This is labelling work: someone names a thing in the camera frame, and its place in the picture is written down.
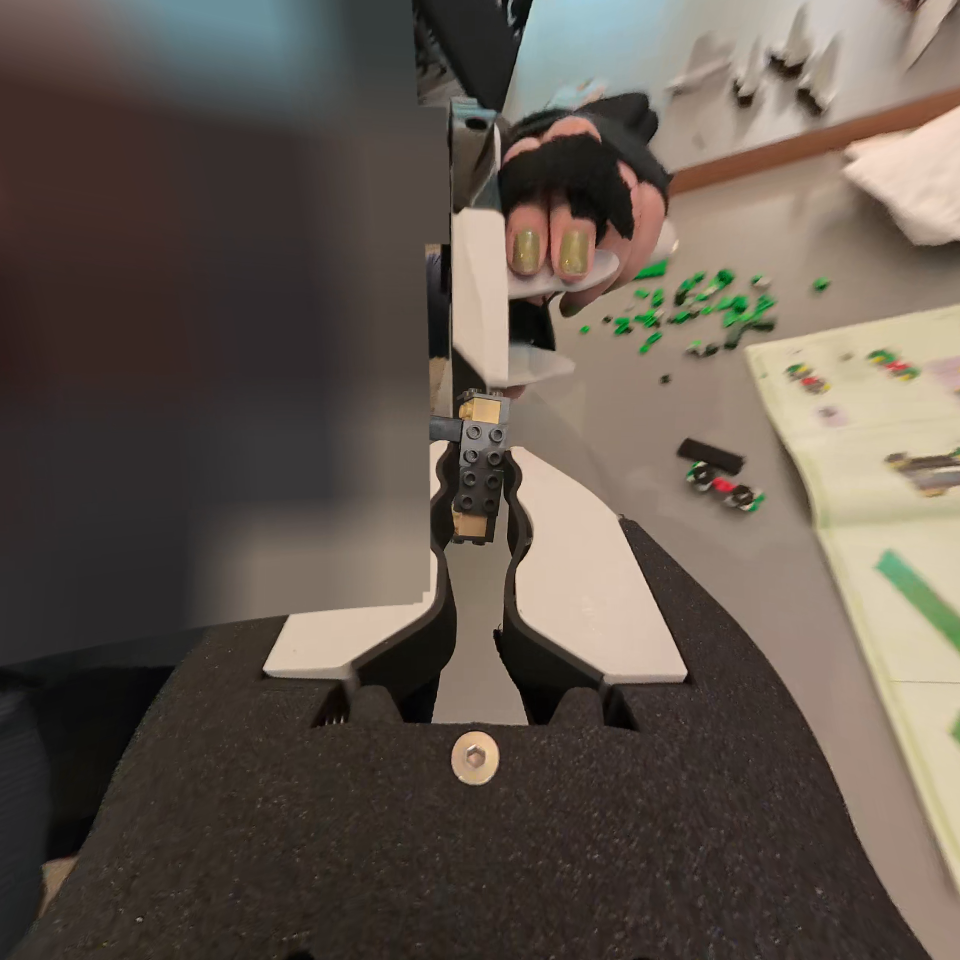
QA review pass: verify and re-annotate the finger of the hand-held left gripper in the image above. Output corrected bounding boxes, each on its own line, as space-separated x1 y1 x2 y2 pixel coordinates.
450 206 513 390

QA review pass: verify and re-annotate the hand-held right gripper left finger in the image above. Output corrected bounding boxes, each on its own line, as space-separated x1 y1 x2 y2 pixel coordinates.
262 441 459 723

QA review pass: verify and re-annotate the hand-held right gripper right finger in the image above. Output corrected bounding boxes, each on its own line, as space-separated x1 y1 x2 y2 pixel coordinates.
493 446 690 726

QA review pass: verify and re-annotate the black and tan brick assembly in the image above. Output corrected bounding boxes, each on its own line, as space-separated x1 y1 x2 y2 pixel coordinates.
429 388 516 546

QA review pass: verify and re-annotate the black tile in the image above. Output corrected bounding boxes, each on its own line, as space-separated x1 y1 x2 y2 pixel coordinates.
677 437 746 475

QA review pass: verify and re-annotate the grey desk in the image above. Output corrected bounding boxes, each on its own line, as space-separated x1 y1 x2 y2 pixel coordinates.
431 153 960 960

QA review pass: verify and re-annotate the person's left hand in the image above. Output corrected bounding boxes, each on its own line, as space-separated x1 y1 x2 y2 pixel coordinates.
497 91 680 318

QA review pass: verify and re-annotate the white background table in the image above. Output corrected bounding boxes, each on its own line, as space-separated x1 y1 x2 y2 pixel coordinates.
510 0 960 198

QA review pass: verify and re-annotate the small red green brick assembly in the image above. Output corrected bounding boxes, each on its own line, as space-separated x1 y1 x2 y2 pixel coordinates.
684 459 768 516

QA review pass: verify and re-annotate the pile of green bricks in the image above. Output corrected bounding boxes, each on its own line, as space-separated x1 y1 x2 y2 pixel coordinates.
579 257 832 385

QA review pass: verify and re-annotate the green instruction booklet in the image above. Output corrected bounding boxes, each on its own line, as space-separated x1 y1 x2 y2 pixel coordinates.
744 303 960 897

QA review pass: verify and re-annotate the folded white paper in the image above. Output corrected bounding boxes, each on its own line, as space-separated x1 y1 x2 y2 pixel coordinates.
841 105 960 247

